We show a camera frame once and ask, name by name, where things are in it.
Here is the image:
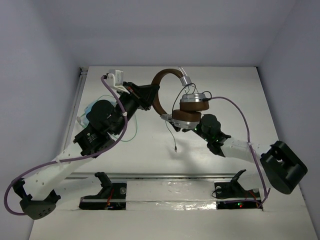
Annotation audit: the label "brown silver headphones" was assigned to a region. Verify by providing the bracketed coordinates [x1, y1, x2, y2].
[151, 67, 209, 128]

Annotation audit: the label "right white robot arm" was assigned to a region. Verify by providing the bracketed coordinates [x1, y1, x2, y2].
[173, 114, 308, 197]

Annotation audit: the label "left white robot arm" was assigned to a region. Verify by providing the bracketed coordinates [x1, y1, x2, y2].
[10, 79, 160, 220]

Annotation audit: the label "blue headphones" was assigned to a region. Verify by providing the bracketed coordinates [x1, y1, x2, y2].
[76, 99, 116, 128]

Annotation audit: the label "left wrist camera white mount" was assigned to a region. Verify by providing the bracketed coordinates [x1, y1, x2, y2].
[105, 69, 129, 93]

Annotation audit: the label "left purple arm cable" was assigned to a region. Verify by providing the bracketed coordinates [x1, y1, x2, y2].
[4, 74, 129, 216]

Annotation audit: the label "aluminium rail left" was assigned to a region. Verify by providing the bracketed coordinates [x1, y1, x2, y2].
[61, 67, 89, 150]

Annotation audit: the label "aluminium rail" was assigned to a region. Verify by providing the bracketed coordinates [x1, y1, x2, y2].
[61, 67, 89, 150]
[66, 171, 266, 180]

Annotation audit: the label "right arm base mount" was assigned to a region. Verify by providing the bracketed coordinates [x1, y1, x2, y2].
[211, 169, 262, 210]

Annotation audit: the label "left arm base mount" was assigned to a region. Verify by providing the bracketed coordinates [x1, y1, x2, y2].
[79, 172, 127, 211]

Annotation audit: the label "aluminium rail front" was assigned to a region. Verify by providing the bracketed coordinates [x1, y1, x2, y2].
[66, 171, 266, 180]

